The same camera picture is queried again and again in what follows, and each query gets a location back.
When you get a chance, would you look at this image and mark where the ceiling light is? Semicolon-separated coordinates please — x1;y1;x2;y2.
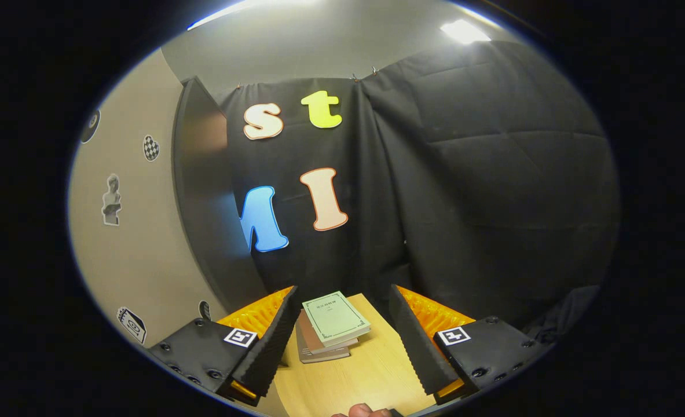
439;19;492;45

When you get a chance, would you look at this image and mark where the beige cabinet door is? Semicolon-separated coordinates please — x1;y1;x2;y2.
67;49;230;349

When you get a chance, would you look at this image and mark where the black backdrop cloth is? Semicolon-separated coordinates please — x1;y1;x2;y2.
215;41;621;343

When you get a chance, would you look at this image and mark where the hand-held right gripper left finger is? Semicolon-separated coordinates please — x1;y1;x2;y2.
148;285;299;406

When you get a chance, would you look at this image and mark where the green booklet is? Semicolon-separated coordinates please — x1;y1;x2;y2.
302;291;372;348

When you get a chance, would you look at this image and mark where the grey brown book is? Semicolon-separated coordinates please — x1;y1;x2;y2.
296;327;351;364

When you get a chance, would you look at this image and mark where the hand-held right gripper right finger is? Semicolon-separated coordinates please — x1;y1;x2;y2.
389;284;552;407

